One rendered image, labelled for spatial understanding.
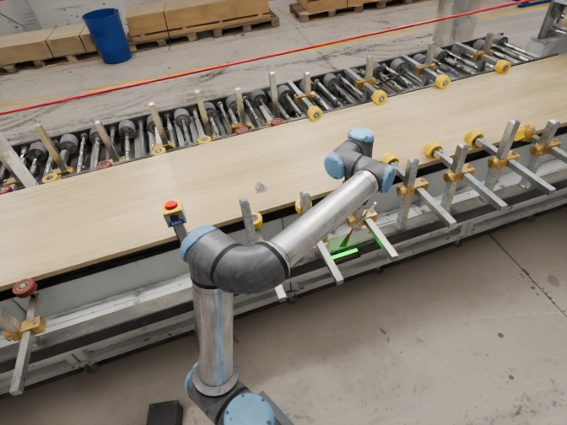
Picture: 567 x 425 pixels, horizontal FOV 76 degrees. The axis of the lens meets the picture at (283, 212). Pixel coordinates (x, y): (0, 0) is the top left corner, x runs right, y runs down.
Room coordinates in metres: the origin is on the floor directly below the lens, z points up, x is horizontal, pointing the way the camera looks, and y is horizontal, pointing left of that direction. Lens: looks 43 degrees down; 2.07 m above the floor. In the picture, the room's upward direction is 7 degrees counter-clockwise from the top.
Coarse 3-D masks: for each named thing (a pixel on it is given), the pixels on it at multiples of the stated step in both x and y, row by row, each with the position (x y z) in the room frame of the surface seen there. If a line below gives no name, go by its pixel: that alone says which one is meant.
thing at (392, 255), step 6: (366, 222) 1.15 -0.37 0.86; (372, 222) 1.14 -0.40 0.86; (372, 228) 1.10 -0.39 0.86; (372, 234) 1.09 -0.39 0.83; (378, 234) 1.06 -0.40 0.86; (378, 240) 1.04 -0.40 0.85; (384, 240) 1.02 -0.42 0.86; (384, 246) 0.99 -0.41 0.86; (390, 246) 0.99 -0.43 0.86; (390, 252) 0.95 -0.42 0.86; (396, 252) 0.95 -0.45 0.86; (390, 258) 0.94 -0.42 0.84; (396, 258) 0.94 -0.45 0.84
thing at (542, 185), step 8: (480, 144) 1.51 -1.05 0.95; (488, 144) 1.49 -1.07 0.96; (488, 152) 1.46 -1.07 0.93; (496, 152) 1.42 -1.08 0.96; (512, 160) 1.34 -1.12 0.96; (512, 168) 1.31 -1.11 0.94; (520, 168) 1.28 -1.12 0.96; (528, 176) 1.22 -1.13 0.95; (536, 176) 1.20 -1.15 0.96; (536, 184) 1.17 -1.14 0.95; (544, 184) 1.15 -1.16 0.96; (544, 192) 1.12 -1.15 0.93; (552, 192) 1.11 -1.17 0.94
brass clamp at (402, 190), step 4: (416, 180) 1.26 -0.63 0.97; (416, 184) 1.24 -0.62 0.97; (420, 184) 1.24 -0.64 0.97; (424, 184) 1.23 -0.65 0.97; (428, 184) 1.24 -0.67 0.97; (400, 188) 1.23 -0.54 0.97; (404, 188) 1.22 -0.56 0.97; (408, 188) 1.22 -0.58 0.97; (412, 188) 1.22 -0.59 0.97; (416, 188) 1.22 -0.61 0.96; (424, 188) 1.23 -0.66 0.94; (400, 192) 1.22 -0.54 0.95; (404, 192) 1.21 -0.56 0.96; (408, 192) 1.21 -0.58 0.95; (412, 192) 1.22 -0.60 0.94; (400, 196) 1.22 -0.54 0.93; (404, 196) 1.22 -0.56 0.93
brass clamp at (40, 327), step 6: (36, 318) 0.86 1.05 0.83; (42, 318) 0.87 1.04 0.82; (24, 324) 0.84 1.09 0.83; (30, 324) 0.84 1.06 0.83; (36, 324) 0.83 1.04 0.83; (42, 324) 0.84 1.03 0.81; (24, 330) 0.81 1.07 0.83; (30, 330) 0.81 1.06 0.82; (36, 330) 0.82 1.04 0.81; (42, 330) 0.82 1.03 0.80; (6, 336) 0.80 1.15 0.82; (12, 336) 0.80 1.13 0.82; (18, 336) 0.80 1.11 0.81
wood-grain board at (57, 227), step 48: (432, 96) 2.16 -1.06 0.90; (480, 96) 2.09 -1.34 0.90; (528, 96) 2.02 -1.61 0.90; (240, 144) 1.86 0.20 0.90; (288, 144) 1.80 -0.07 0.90; (336, 144) 1.74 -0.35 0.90; (384, 144) 1.69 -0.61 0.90; (48, 192) 1.62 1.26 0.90; (96, 192) 1.56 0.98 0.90; (144, 192) 1.51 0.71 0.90; (192, 192) 1.46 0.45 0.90; (240, 192) 1.42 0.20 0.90; (288, 192) 1.37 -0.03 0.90; (0, 240) 1.28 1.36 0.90; (48, 240) 1.24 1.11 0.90; (96, 240) 1.20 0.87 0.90; (144, 240) 1.16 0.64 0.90; (0, 288) 0.99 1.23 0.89
